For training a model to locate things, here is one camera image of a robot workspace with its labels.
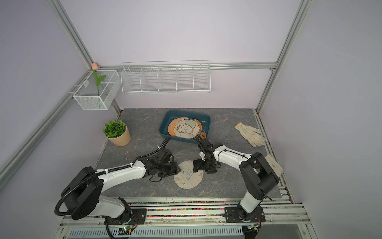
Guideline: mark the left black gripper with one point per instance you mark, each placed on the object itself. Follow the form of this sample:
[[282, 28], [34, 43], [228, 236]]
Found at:
[[174, 166]]

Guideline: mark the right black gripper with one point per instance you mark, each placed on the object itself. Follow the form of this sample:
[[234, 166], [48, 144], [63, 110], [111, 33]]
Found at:
[[197, 163]]

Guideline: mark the butterfly cream coaster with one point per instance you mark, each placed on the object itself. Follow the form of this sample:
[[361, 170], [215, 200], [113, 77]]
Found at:
[[187, 178]]

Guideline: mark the orange round coaster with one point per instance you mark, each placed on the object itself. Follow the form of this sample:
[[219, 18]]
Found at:
[[175, 125]]

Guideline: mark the alpaca cream coaster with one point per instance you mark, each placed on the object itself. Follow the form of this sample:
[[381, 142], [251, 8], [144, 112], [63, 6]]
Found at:
[[187, 128]]

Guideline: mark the teal plastic storage box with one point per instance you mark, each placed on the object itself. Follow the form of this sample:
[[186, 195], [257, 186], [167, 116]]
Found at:
[[172, 115]]

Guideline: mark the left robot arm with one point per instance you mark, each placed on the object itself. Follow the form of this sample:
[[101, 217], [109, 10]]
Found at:
[[83, 196]]

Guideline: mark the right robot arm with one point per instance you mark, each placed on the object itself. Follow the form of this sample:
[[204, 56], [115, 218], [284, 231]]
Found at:
[[258, 174]]

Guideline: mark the white work glove far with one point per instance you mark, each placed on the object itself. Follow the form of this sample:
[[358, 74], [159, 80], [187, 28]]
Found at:
[[251, 134]]

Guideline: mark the green potted plant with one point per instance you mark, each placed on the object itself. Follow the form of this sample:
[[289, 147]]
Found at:
[[117, 133]]

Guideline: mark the white grey glove near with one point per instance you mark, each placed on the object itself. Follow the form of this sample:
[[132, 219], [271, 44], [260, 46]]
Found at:
[[274, 165]]

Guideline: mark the pink artificial tulip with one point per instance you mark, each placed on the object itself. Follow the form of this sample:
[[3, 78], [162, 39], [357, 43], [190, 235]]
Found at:
[[97, 77]]

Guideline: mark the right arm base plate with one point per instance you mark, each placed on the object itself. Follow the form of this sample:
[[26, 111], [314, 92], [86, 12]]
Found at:
[[238, 215]]

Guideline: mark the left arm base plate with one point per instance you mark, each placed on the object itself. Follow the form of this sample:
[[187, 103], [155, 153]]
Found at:
[[135, 216]]

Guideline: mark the white wire wall shelf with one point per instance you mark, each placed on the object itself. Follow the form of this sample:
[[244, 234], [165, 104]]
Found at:
[[166, 77]]

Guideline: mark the white mesh wall basket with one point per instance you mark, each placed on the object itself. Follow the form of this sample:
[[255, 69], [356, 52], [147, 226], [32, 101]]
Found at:
[[91, 96]]

